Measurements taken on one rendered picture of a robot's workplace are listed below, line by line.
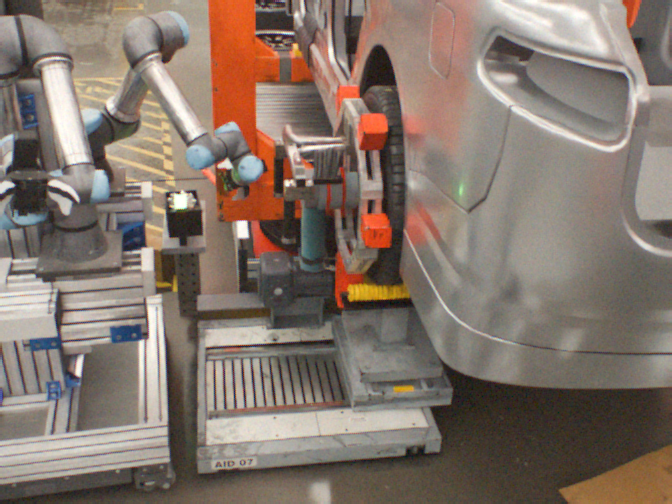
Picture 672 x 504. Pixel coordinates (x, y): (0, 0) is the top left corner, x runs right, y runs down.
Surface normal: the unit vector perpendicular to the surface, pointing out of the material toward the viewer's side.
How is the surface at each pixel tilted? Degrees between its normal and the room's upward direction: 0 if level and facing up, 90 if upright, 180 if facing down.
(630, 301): 102
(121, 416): 0
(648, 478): 2
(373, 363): 0
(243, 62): 90
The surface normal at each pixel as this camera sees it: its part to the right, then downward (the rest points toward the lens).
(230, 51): 0.16, 0.48
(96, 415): 0.04, -0.87
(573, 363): -0.11, 0.68
